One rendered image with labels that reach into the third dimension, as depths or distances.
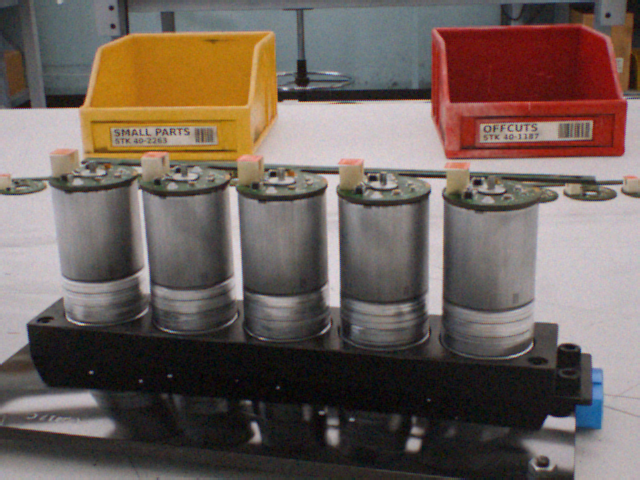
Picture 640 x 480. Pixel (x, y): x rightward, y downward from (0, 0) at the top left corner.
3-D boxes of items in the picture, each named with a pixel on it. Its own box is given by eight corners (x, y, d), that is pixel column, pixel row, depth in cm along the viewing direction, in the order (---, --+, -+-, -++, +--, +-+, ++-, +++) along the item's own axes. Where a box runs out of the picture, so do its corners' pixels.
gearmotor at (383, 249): (421, 384, 25) (422, 198, 24) (331, 375, 26) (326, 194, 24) (434, 345, 28) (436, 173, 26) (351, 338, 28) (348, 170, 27)
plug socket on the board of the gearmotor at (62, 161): (75, 178, 27) (73, 155, 27) (48, 177, 27) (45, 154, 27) (89, 171, 28) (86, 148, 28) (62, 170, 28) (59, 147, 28)
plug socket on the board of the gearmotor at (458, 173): (476, 195, 24) (476, 169, 24) (442, 194, 25) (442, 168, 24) (479, 187, 25) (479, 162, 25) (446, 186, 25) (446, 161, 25)
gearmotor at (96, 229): (130, 357, 28) (113, 184, 26) (53, 350, 28) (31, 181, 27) (164, 323, 30) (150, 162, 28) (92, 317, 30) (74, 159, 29)
